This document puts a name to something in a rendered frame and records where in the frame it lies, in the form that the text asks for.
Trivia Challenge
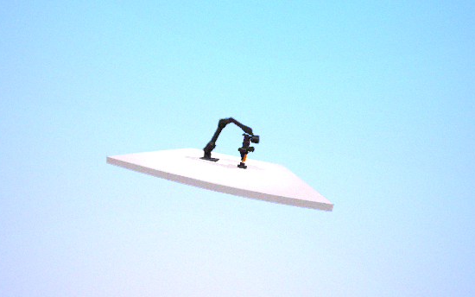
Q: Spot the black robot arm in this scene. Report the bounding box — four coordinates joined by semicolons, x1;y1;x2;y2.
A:
202;117;260;159

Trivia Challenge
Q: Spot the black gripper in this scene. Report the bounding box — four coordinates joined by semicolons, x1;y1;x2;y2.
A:
238;142;251;160

